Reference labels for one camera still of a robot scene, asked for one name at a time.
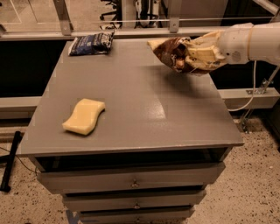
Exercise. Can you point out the yellow sponge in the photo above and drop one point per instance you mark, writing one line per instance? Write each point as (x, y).
(84, 117)

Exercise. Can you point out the grey drawer cabinet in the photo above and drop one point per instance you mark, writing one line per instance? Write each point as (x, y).
(168, 131)

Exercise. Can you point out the black office chair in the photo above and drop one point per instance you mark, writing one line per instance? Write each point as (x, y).
(116, 21)

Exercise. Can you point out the brown chip bag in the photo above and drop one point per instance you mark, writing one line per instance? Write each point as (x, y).
(173, 52)

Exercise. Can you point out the black stand leg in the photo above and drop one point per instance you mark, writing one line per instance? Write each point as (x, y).
(8, 161)

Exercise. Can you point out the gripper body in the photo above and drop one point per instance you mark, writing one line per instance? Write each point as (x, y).
(234, 44)

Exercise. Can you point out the blue chip bag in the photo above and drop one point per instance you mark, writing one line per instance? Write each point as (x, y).
(99, 43)

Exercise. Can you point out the top drawer knob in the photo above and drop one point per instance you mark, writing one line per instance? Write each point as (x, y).
(134, 184)

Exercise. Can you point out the metal railing frame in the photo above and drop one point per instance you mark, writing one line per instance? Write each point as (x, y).
(66, 19)

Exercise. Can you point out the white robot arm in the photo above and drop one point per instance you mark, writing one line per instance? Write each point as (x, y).
(236, 45)

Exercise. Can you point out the middle drawer knob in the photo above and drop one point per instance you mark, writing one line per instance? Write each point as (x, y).
(136, 206)

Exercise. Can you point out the drawer knob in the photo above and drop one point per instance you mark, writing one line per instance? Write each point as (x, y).
(134, 184)
(136, 206)

